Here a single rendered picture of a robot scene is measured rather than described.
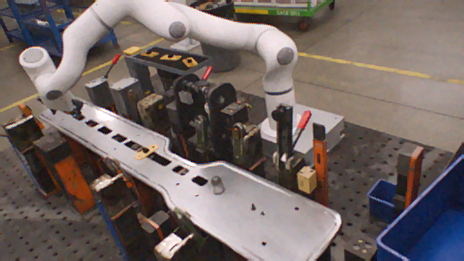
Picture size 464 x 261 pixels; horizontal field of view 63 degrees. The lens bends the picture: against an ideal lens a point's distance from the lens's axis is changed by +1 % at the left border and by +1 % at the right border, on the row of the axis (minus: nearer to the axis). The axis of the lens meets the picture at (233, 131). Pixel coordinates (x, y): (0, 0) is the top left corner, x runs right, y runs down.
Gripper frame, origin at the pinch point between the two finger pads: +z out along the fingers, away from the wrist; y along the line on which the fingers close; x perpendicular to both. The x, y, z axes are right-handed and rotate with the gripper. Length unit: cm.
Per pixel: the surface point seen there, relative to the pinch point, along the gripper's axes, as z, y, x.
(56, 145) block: -3.8, 3.5, -16.1
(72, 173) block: 7.5, 7.5, -21.3
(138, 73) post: 9.3, 18.2, 30.0
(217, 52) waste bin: 181, 31, 204
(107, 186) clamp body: -22, 32, -35
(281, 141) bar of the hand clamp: -39, 77, -22
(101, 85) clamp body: 12.9, 3.1, 23.4
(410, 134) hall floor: 102, 188, 80
